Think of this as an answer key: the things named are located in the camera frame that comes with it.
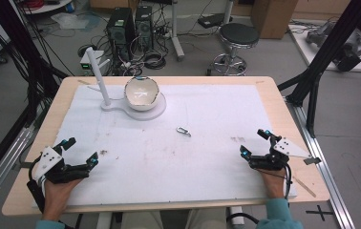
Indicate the person's left hand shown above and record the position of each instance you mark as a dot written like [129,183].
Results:
[59,197]

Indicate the brown cardboard box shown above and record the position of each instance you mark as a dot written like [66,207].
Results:
[272,17]

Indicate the silver metal carabiner clip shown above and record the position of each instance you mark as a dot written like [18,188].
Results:
[183,131]

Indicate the large black computer tower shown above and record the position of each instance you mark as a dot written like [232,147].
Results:
[120,27]

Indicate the slim black computer tower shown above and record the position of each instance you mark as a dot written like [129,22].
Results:
[144,25]

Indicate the white power supply box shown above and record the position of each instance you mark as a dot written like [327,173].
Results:
[88,65]

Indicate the black flat device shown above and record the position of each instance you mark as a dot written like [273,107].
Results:
[212,20]

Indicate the clear plastic sheet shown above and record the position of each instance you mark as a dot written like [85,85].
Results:
[70,20]

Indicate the white desk leg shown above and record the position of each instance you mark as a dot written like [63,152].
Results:
[176,35]

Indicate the person's right hand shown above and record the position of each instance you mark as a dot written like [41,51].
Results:
[274,184]

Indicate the white stand with post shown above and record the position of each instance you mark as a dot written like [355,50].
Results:
[100,79]

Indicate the white bowl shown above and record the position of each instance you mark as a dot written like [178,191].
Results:
[141,94]

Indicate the thin wooden stick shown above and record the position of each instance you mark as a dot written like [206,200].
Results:
[305,187]

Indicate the aluminium floor rail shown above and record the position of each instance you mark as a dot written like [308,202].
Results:
[325,171]
[2,168]

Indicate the white table mat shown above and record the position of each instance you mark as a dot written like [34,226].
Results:
[175,165]

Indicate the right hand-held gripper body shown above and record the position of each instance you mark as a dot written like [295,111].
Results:
[280,152]

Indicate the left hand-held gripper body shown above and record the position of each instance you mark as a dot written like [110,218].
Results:
[50,160]

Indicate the black round stool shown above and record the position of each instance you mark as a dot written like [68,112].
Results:
[238,34]

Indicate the grey and black machine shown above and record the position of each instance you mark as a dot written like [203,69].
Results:
[347,47]

